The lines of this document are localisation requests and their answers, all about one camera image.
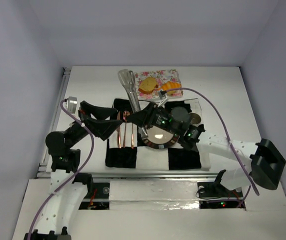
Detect bread slice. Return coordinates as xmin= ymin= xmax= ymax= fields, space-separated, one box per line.
xmin=138 ymin=77 xmax=159 ymax=95

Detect silver metal tongs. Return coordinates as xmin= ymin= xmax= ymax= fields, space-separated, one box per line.
xmin=117 ymin=69 xmax=149 ymax=138

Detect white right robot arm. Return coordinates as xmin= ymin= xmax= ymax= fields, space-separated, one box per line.
xmin=126 ymin=102 xmax=286 ymax=190

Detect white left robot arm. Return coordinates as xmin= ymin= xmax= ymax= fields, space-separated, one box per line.
xmin=24 ymin=98 xmax=122 ymax=240

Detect copper spoon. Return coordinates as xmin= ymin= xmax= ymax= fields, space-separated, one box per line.
xmin=122 ymin=110 xmax=130 ymax=148

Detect copper knife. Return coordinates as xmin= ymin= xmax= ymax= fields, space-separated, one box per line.
xmin=116 ymin=111 xmax=122 ymax=149

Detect striped rim ceramic plate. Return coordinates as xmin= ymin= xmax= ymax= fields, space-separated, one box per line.
xmin=137 ymin=126 xmax=179 ymax=150

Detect copper fork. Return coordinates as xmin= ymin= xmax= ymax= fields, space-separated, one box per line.
xmin=131 ymin=123 xmax=135 ymax=149

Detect black white checkered placemat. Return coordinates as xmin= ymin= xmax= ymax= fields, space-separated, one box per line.
xmin=104 ymin=97 xmax=212 ymax=172

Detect orange croissant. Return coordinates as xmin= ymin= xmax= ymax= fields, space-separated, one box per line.
xmin=158 ymin=81 xmax=182 ymax=97

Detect metal cup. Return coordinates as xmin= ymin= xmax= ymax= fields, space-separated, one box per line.
xmin=189 ymin=112 xmax=202 ymax=125

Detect floral rectangular tray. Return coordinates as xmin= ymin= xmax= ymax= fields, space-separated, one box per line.
xmin=134 ymin=69 xmax=182 ymax=101

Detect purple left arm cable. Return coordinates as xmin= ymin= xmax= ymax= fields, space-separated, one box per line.
xmin=27 ymin=99 xmax=95 ymax=240

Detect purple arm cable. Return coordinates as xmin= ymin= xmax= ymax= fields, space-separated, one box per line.
xmin=27 ymin=99 xmax=95 ymax=240
xmin=165 ymin=87 xmax=260 ymax=197

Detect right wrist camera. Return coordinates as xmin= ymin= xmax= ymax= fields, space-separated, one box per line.
xmin=157 ymin=90 xmax=168 ymax=101

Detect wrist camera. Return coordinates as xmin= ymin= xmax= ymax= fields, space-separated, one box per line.
xmin=157 ymin=90 xmax=168 ymax=101
xmin=64 ymin=96 xmax=78 ymax=114

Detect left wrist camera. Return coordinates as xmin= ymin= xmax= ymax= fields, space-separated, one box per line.
xmin=64 ymin=96 xmax=78 ymax=114

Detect aluminium rail frame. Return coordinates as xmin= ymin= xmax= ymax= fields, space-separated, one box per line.
xmin=34 ymin=66 xmax=274 ymax=211

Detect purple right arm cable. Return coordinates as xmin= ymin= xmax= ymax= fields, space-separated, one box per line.
xmin=165 ymin=87 xmax=260 ymax=197

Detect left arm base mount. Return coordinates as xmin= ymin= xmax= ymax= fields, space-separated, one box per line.
xmin=73 ymin=173 xmax=110 ymax=210

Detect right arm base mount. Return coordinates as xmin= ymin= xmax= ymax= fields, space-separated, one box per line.
xmin=195 ymin=170 xmax=246 ymax=210

